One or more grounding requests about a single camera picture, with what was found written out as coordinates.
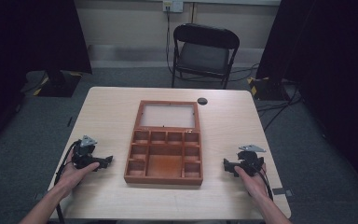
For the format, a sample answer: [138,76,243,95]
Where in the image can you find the black floor cables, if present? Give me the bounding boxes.
[255,83,304,133]

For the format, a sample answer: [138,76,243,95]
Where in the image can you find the person's right hand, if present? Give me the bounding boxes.
[233,162,270,200]

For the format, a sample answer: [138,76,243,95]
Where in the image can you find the orange compartment tray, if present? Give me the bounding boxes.
[123,99,204,187]

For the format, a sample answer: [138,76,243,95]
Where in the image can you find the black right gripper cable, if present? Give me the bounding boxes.
[252,166,275,202]

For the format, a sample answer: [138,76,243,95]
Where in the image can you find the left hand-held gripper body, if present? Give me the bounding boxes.
[72,134,103,171]

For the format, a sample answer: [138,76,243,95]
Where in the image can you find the black folding chair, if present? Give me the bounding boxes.
[171,22,241,91]

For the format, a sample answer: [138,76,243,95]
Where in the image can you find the white wall outlet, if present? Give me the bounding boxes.
[162,0,185,14]

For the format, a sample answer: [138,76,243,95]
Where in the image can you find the black wall outlet cable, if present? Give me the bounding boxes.
[164,5,181,77]

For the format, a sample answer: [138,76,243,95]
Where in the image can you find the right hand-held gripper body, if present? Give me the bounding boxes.
[235,143,267,178]

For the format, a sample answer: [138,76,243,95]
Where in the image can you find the grey tape strip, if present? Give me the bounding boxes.
[271,188,294,197]

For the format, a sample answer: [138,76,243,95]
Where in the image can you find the person's left hand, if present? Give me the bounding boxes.
[55,151,102,200]

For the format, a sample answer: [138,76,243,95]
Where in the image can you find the black curtain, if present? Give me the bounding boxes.
[0,0,93,157]
[255,0,358,200]

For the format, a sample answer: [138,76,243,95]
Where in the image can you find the black stand base yellow tape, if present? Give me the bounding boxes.
[32,69,84,98]
[246,76,292,102]

